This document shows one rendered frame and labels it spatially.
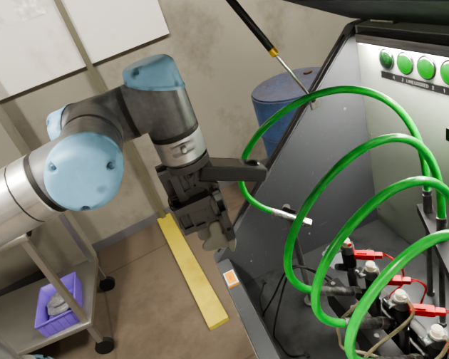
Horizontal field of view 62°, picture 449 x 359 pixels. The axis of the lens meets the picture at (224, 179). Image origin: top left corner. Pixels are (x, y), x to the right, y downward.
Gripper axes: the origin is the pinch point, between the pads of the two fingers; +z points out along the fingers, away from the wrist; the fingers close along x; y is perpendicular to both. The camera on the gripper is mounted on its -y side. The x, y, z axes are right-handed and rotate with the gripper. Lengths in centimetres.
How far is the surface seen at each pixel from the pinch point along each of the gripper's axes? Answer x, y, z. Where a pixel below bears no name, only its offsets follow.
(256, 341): -1.5, 3.1, 29.5
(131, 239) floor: -210, 58, 125
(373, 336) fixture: 11.7, -18.2, 26.5
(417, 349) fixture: 17.7, -23.3, 26.5
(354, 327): 24.4, -8.7, 1.0
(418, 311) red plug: 18.1, -23.6, 15.2
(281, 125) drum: -151, -69, 55
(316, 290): 16.4, -7.5, 1.0
